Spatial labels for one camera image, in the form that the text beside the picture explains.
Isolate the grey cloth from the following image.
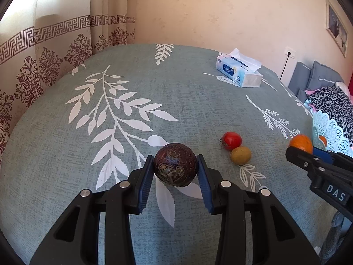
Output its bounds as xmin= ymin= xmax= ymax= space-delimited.
xmin=321 ymin=211 xmax=346 ymax=257

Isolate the grey cushion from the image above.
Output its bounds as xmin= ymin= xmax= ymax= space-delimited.
xmin=307 ymin=61 xmax=346 ymax=89
xmin=288 ymin=61 xmax=313 ymax=101

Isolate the black power cable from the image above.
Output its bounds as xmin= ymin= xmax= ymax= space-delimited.
xmin=279 ymin=54 xmax=290 ymax=81

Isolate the white blue tissue pack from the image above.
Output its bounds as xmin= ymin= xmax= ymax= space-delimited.
xmin=216 ymin=48 xmax=262 ymax=88

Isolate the leopard print cloth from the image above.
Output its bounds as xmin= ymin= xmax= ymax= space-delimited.
xmin=307 ymin=85 xmax=353 ymax=144

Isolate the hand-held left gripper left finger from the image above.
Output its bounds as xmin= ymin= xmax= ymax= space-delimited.
xmin=29 ymin=155 xmax=155 ymax=265

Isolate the light blue lace basket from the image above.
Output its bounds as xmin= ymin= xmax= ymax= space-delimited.
xmin=312 ymin=110 xmax=353 ymax=155

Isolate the red tomato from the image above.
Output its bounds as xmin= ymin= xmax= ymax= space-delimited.
xmin=220 ymin=132 xmax=242 ymax=151

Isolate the dark brown round fruit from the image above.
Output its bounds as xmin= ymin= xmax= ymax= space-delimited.
xmin=154 ymin=143 xmax=198 ymax=187

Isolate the small tan round fruit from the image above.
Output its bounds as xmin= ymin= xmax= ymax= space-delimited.
xmin=231 ymin=146 xmax=252 ymax=165

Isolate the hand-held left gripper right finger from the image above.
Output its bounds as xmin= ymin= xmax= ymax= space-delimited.
xmin=196 ymin=154 xmax=322 ymax=265

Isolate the framed wall picture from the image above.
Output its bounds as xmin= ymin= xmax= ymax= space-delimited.
xmin=326 ymin=0 xmax=348 ymax=58

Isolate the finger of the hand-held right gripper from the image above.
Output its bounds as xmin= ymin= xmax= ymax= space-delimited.
xmin=314 ymin=148 xmax=353 ymax=169
xmin=285 ymin=147 xmax=331 ymax=173

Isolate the pink cloth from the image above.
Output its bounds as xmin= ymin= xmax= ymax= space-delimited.
xmin=304 ymin=89 xmax=315 ymax=109

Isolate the green leaf print tablecloth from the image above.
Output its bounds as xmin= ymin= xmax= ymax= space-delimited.
xmin=0 ymin=44 xmax=341 ymax=265

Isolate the beige patterned curtain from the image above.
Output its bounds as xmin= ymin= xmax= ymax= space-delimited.
xmin=0 ymin=0 xmax=137 ymax=169

